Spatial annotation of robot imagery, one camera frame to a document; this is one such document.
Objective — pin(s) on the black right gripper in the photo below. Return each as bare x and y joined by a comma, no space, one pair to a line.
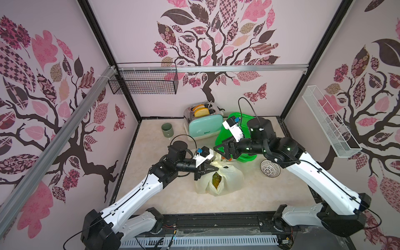
230,149

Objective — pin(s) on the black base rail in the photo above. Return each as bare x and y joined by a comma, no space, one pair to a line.
260,220

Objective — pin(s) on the bread slice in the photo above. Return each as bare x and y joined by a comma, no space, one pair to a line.
197,107
200,112

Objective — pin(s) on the white wire wall shelf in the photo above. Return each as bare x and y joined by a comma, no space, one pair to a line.
333,125

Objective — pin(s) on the large pineapple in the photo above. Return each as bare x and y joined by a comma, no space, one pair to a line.
216,180

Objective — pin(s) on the aluminium frame bar back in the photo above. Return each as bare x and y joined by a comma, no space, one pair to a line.
235,68

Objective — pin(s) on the black wire wall basket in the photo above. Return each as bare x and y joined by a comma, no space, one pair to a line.
145,78

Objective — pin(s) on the aluminium frame bar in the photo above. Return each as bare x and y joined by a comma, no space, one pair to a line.
30,181
235,68

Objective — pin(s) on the aluminium frame bar left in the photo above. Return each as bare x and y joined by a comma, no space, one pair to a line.
30,181

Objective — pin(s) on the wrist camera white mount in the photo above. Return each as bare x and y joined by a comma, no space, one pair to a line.
203,156
231,124

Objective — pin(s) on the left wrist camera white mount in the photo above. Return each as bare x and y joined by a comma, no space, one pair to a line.
203,156

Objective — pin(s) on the white vented cable duct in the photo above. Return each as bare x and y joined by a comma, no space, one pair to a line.
193,242

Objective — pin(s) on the front bread slice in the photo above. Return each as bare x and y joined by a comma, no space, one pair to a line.
200,112

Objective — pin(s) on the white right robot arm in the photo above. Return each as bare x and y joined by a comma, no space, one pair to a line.
341,211

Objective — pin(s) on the mint green toaster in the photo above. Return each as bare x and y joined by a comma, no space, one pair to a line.
205,126

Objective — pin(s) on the green ceramic cup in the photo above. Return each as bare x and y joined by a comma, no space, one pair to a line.
167,130

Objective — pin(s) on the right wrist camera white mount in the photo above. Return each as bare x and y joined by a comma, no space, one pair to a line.
231,124

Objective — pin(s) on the cream plastic bag orange print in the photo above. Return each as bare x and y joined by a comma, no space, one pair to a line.
232,179

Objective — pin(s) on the back bread slice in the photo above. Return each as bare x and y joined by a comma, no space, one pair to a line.
197,107

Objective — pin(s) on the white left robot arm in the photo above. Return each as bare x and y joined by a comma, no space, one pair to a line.
115,224

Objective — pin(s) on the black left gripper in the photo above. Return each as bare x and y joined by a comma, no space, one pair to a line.
200,169

